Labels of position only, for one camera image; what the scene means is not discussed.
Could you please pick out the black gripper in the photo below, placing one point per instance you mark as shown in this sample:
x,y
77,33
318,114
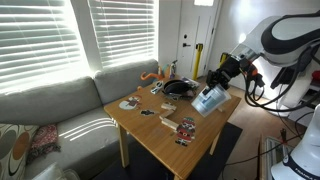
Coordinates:
x,y
231,70

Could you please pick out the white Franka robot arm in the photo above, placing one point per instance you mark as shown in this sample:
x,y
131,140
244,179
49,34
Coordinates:
x,y
293,36

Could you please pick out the black frying pan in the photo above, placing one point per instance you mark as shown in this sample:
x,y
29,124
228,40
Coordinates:
x,y
178,87

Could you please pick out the colourful small toy figure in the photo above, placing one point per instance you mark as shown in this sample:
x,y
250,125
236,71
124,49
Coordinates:
x,y
172,69

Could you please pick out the light wooden block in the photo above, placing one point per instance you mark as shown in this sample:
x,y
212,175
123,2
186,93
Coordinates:
x,y
170,124
168,106

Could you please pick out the white door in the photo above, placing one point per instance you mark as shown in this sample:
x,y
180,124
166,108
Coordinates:
x,y
196,30

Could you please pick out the dark rug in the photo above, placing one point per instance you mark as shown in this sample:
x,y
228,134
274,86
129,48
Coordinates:
x,y
230,143

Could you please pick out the orange octopus toy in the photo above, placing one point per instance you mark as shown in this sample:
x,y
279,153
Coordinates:
x,y
151,76

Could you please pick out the small black paper cutout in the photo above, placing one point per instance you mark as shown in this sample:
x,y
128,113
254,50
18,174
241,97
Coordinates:
x,y
147,112

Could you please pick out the wooden table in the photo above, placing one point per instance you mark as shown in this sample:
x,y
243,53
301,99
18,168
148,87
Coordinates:
x,y
150,136

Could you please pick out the snowman paper cutout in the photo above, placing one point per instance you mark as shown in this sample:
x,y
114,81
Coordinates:
x,y
130,102

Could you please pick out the white slatted floor rack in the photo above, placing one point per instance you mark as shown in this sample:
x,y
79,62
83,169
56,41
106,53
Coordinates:
x,y
271,156

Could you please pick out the narrow white window blind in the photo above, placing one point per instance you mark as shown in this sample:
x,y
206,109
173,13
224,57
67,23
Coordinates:
x,y
125,30

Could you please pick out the grey sofa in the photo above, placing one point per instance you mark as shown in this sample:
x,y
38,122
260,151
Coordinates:
x,y
66,100

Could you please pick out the red patterned cloth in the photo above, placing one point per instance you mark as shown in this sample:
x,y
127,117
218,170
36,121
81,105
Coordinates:
x,y
43,140

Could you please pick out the clear plastic container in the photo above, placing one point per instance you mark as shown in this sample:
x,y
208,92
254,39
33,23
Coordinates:
x,y
55,171

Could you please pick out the wide white window blind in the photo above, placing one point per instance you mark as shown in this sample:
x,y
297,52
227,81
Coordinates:
x,y
36,40

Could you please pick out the oval patterned pillow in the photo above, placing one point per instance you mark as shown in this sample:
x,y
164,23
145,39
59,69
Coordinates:
x,y
13,150

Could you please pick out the short yellow post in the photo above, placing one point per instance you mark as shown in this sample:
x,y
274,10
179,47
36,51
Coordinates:
x,y
223,59

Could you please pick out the tall yellow post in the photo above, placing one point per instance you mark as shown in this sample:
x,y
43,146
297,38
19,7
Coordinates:
x,y
197,61

